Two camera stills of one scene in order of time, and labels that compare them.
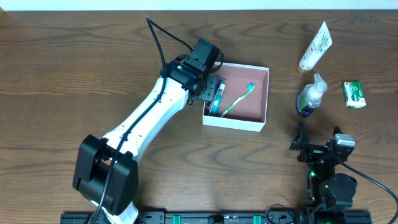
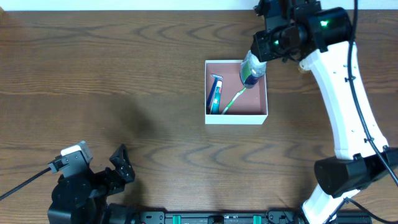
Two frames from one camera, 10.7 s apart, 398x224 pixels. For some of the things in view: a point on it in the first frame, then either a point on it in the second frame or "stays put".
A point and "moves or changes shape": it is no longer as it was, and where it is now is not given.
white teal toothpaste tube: [214, 109] stays put
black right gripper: [315, 150] -> [262, 47]
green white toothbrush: [250, 88] moves or changes shape
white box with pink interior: [250, 112] stays put
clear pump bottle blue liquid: [310, 98] -> [251, 70]
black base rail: [225, 217] stays put
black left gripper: [211, 86] -> [109, 181]
